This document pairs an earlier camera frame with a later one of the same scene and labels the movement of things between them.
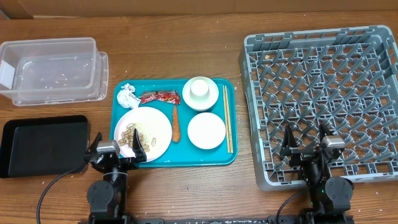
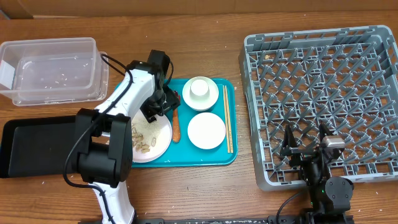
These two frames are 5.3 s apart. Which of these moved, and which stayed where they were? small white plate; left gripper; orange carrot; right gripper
Moved: left gripper
Stayed: small white plate; right gripper; orange carrot
